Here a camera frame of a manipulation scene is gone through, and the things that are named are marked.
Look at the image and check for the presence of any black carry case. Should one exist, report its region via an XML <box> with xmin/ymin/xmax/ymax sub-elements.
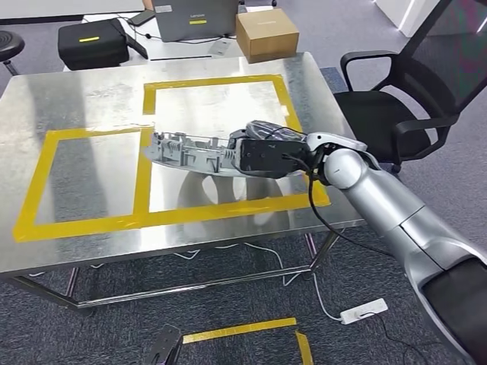
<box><xmin>57</xmin><ymin>18</ymin><xmax>149</xmax><ymax>71</ymax></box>

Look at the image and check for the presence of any black armrest office chair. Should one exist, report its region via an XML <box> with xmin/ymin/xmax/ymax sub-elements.
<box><xmin>334</xmin><ymin>0</ymin><xmax>487</xmax><ymax>175</ymax></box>

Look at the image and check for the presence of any grey flat pad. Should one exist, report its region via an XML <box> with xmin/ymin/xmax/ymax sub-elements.
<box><xmin>208</xmin><ymin>39</ymin><xmax>233</xmax><ymax>57</ymax></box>

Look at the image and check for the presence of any yellow workbench tape outline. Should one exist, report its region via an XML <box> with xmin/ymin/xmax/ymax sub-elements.
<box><xmin>12</xmin><ymin>74</ymin><xmax>331</xmax><ymax>244</ymax></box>

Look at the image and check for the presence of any clear plastic hand wrap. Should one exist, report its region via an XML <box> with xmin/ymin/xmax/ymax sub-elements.
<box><xmin>246</xmin><ymin>119</ymin><xmax>307</xmax><ymax>142</ymax></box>

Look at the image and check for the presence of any brown cardboard box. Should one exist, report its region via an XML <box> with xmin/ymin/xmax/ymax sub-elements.
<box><xmin>236</xmin><ymin>8</ymin><xmax>301</xmax><ymax>64</ymax></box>

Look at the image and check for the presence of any white power strip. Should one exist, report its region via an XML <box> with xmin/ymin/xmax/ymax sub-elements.
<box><xmin>340</xmin><ymin>298</ymin><xmax>389</xmax><ymax>325</ymax></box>

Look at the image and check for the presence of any stainless steel workbench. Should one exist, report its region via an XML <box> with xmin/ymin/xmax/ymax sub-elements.
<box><xmin>0</xmin><ymin>52</ymin><xmax>366</xmax><ymax>313</ymax></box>

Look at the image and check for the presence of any black round stool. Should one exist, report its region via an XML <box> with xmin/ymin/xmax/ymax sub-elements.
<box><xmin>0</xmin><ymin>30</ymin><xmax>25</xmax><ymax>77</ymax></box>

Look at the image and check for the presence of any white coiled floor cable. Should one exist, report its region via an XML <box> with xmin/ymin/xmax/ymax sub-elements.
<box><xmin>28</xmin><ymin>241</ymin><xmax>344</xmax><ymax>323</ymax></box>

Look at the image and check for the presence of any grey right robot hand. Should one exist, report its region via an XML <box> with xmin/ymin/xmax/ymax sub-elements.
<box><xmin>227</xmin><ymin>119</ymin><xmax>309</xmax><ymax>173</ymax></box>

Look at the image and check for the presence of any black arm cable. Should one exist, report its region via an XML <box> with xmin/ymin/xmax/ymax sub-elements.
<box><xmin>283</xmin><ymin>153</ymin><xmax>393</xmax><ymax>258</ymax></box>

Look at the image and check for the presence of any dark phone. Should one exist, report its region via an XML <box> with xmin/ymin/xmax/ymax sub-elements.
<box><xmin>127</xmin><ymin>10</ymin><xmax>156</xmax><ymax>27</ymax></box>

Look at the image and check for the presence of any grey plastic wheel cover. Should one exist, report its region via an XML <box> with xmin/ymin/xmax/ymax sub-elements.
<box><xmin>143</xmin><ymin>131</ymin><xmax>248</xmax><ymax>177</ymax></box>

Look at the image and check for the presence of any yellow floor tape square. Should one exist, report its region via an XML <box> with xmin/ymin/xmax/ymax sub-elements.
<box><xmin>182</xmin><ymin>317</ymin><xmax>315</xmax><ymax>365</ymax></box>

